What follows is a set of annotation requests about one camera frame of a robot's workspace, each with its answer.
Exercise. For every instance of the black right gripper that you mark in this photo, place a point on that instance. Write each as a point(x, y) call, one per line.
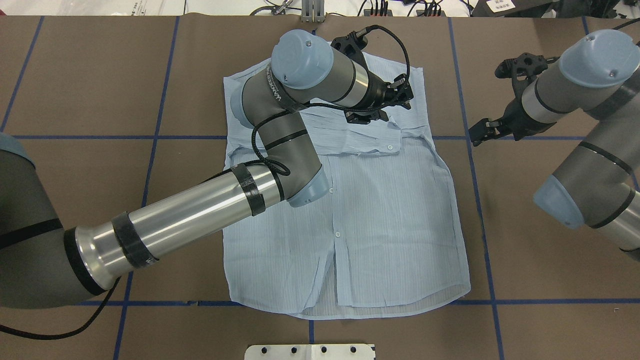
point(513, 118)

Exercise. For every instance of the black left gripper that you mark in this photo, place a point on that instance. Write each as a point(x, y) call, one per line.
point(378, 95)

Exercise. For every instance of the light blue button-up shirt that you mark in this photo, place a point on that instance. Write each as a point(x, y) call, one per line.
point(385, 241)

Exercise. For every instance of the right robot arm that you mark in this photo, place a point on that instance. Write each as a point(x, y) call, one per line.
point(599, 77)

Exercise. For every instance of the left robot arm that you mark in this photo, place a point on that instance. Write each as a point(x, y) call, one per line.
point(45, 265)

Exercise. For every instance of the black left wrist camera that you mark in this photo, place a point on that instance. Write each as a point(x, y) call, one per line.
point(352, 46)

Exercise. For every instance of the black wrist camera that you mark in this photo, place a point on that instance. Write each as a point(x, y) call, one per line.
point(523, 70)
point(352, 46)

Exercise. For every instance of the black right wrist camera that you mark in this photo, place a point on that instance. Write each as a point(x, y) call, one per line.
point(523, 70)

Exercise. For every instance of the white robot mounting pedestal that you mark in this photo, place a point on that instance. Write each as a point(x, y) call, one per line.
point(336, 351)

